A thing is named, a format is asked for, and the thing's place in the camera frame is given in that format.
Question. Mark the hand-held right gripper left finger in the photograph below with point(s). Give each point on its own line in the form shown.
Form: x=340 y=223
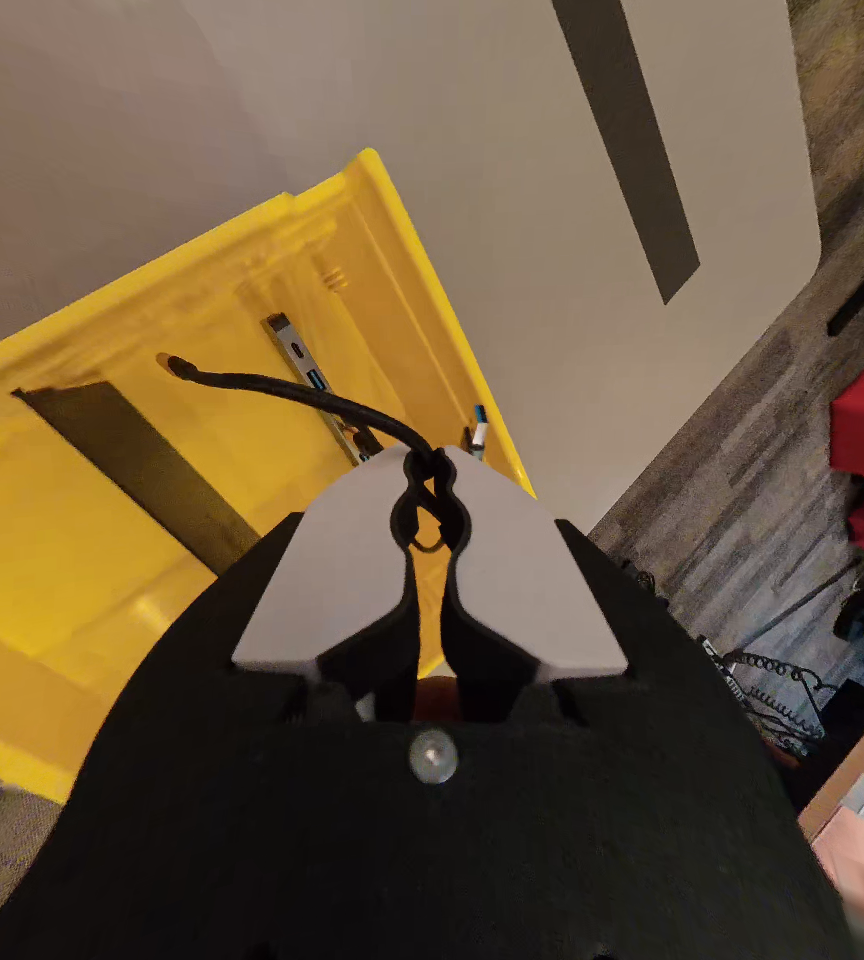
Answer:
x=327 y=585

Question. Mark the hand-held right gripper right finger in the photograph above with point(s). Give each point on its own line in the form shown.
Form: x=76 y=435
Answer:
x=529 y=592

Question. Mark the grey usb hub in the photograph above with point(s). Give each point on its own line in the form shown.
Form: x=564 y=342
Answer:
x=312 y=382

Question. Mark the yellow plastic bin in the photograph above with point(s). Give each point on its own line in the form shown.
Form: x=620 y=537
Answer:
x=139 y=487

